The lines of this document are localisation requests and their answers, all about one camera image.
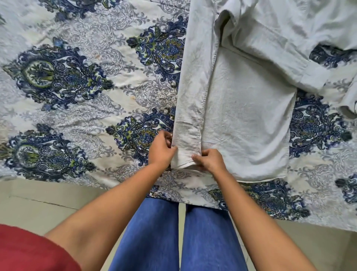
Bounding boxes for person's left hand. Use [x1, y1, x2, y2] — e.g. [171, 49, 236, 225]
[148, 130, 178, 169]

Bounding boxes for person's right hand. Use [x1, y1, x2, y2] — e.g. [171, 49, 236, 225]
[191, 148, 228, 175]

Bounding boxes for white long-sleeved shirt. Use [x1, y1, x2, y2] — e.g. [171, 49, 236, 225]
[170, 0, 357, 182]

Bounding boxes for bed with blue patterned sheet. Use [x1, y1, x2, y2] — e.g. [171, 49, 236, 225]
[0, 0, 357, 232]

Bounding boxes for person's right forearm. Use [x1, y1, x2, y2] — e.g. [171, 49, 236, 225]
[213, 167, 317, 271]

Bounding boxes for person's left forearm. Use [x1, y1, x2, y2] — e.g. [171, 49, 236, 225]
[44, 162, 171, 271]

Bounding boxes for blue jeans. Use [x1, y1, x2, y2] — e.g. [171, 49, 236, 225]
[108, 197, 249, 271]

